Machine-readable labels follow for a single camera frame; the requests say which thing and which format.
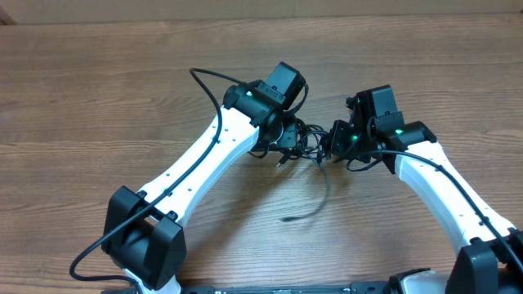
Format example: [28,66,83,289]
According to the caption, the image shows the black usb cable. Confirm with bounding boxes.
[275,122,330,169]

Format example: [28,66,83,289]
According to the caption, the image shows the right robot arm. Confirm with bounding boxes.
[327,85,522,293]

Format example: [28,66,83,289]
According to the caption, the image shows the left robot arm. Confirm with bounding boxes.
[101,62,308,293]

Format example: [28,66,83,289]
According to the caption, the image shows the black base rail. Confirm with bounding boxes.
[101,267,463,294]

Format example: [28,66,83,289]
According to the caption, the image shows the black cable silver plug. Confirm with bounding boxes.
[277,124,331,222]

